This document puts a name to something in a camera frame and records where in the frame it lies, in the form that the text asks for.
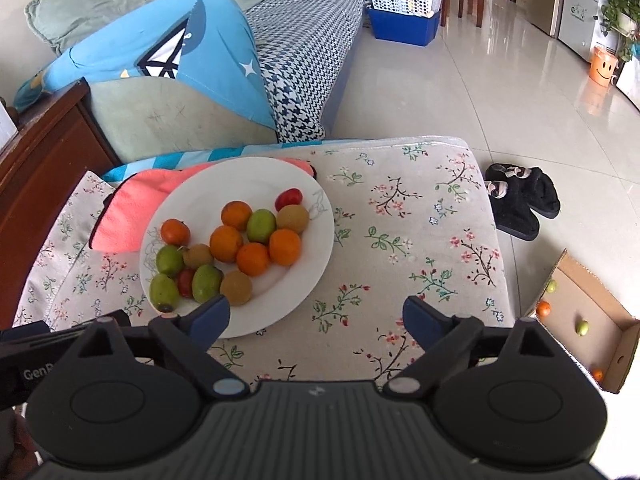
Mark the blue cushion cover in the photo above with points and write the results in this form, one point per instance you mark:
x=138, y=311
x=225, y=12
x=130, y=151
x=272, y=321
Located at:
x=206, y=44

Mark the floral tablecloth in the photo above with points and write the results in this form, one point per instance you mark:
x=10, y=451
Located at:
x=411, y=218

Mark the cardboard box tray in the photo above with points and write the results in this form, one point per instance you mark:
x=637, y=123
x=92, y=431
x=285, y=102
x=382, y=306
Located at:
x=588, y=321

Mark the orange tangerine top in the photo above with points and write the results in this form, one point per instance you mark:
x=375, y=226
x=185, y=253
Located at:
x=236, y=214

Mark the green plum top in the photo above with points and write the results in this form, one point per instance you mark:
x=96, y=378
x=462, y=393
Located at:
x=206, y=283

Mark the black slipper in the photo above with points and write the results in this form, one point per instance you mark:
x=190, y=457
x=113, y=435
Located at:
x=538, y=190
x=511, y=212

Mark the brown kiwi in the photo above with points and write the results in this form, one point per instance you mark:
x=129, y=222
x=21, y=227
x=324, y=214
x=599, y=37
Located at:
x=237, y=287
x=196, y=256
x=294, y=218

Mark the orange smiley bucket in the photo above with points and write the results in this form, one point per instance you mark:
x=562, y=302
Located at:
x=603, y=65

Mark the orange tangerine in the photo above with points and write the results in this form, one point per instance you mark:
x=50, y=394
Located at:
x=236, y=214
x=284, y=247
x=224, y=243

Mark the white ceramic plate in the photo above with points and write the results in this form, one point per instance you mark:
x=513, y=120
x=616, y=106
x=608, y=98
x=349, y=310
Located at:
x=257, y=181

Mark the orange tangerine plate left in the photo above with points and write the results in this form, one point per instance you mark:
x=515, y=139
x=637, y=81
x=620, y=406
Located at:
x=253, y=259

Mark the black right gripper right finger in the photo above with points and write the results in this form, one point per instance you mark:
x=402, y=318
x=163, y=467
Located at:
x=446, y=342

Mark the brown kiwi on plate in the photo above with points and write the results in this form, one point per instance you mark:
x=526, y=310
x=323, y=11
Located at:
x=196, y=256

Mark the orange tangerine plate right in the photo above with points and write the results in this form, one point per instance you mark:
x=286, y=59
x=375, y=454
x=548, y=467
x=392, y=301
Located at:
x=175, y=232

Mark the green sofa cushion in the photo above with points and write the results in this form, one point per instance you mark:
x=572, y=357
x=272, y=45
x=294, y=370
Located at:
x=145, y=117

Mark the green potted plant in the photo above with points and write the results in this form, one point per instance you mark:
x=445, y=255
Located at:
x=622, y=17

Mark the white small freezer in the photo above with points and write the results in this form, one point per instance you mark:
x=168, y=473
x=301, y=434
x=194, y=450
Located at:
x=582, y=28

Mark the black slipper near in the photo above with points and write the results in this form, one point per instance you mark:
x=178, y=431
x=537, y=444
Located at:
x=511, y=212

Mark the blue plastic bin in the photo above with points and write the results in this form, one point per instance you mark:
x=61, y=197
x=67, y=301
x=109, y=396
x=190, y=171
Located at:
x=404, y=29

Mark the left hand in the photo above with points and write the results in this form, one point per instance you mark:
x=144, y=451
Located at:
x=18, y=452

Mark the dark wooden cabinet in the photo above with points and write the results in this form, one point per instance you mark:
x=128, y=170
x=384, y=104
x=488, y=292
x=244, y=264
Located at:
x=57, y=142

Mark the pink folded towel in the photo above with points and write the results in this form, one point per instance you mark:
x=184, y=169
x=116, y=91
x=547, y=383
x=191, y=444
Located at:
x=129, y=210

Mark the black slipper far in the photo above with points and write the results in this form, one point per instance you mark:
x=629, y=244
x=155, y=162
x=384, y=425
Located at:
x=538, y=190

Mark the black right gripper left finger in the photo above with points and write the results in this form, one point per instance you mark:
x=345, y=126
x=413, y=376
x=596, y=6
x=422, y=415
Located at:
x=184, y=342

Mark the green plum on plate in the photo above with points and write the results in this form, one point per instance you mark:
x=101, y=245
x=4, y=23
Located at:
x=261, y=225

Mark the orange tangerine plate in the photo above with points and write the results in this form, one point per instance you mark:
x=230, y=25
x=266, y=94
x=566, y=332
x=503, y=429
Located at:
x=175, y=232
x=253, y=259

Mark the red cherry tomato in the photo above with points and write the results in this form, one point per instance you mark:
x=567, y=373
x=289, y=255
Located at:
x=292, y=196

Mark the green plum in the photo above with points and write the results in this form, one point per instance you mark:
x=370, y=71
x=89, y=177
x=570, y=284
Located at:
x=261, y=225
x=169, y=261
x=164, y=293
x=206, y=283

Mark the houndstooth sofa cover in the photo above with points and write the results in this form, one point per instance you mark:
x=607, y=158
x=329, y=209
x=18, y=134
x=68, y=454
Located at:
x=305, y=49

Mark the brown kiwi front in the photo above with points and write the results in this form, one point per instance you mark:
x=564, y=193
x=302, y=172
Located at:
x=237, y=287

